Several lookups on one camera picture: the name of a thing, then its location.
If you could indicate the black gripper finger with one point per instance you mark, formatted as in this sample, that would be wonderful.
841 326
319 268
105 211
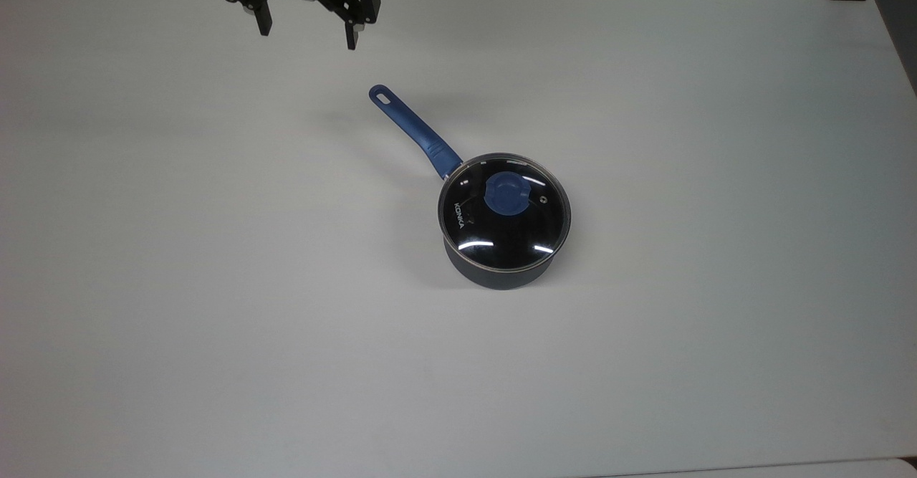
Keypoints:
263 16
362 5

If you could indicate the glass lid with blue knob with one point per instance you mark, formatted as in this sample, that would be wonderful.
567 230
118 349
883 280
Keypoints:
505 195

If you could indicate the white adjoining table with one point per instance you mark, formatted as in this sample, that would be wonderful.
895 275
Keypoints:
824 471

